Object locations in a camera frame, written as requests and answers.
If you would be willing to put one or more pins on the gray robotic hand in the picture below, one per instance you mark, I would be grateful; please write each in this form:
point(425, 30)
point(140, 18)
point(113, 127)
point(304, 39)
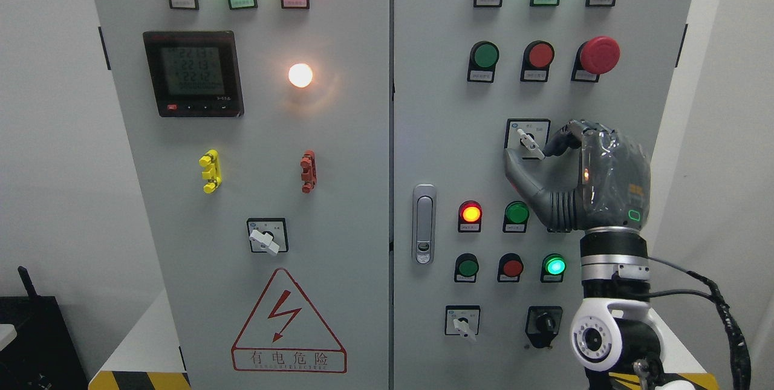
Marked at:
point(614, 181)

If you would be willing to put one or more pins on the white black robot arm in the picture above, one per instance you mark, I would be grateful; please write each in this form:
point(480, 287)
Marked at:
point(612, 330)

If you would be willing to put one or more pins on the lower green lit button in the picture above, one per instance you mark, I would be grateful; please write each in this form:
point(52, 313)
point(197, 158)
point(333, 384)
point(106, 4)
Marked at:
point(553, 268)

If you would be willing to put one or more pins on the middle green indicator light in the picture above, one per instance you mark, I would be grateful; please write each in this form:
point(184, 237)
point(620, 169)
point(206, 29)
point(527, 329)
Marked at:
point(516, 217)

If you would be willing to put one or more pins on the lower red push button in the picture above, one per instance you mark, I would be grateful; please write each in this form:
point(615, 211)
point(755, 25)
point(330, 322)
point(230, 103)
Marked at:
point(510, 268)

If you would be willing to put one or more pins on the red push button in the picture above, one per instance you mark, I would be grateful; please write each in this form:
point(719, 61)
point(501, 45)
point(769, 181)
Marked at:
point(510, 268)
point(536, 61)

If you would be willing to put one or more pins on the red emergency stop button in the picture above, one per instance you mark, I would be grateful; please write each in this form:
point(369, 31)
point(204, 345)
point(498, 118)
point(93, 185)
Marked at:
point(595, 57)

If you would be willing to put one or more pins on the middle red lit indicator light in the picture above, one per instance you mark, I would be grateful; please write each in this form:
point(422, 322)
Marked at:
point(469, 217)

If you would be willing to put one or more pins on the upper red push button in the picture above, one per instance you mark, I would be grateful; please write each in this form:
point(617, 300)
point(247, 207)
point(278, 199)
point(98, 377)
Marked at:
point(536, 61)

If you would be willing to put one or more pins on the lower green push button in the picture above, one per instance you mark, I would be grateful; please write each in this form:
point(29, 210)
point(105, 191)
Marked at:
point(465, 269)

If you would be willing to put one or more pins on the green push button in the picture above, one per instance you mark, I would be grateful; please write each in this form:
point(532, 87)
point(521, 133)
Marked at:
point(482, 61)
point(465, 269)

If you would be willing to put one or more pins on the right cabinet door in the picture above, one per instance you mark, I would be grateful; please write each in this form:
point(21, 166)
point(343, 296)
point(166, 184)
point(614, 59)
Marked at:
point(450, 133)

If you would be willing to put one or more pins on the cabinet door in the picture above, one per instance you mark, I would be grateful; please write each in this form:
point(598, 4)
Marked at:
point(450, 133)
point(338, 234)

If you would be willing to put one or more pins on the upper green push button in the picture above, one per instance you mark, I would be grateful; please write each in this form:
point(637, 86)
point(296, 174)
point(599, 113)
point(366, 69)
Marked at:
point(482, 61)

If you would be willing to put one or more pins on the red terminal connector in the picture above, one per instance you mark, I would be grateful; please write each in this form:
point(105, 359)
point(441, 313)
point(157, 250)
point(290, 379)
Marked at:
point(308, 171)

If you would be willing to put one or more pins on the white glowing indicator light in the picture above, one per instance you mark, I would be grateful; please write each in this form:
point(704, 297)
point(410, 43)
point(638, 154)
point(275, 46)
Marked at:
point(300, 75)

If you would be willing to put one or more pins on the red electric hazard warning sticker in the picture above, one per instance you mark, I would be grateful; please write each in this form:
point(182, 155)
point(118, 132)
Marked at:
point(286, 333)

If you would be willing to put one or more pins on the left cabinet door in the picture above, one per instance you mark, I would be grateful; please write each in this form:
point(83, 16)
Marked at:
point(338, 234)

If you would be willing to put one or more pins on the yellow terminal connector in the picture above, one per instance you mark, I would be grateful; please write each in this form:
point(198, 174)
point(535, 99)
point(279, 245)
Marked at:
point(211, 173)

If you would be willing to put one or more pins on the black digital power meter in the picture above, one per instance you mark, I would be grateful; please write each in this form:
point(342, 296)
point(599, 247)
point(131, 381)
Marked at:
point(194, 73)

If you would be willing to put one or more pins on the black box with antenna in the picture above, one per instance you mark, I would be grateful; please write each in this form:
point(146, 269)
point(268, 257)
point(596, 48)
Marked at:
point(42, 354)

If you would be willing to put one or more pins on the black rotary selector switch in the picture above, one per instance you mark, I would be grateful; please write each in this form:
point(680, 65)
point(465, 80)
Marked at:
point(542, 325)

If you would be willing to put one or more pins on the silver cabinet door handle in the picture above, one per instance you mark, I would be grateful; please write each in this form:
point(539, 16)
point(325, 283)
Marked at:
point(423, 222)

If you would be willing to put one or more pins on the left door gray rotary switch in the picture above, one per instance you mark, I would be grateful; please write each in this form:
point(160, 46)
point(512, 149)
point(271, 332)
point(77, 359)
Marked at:
point(267, 235)

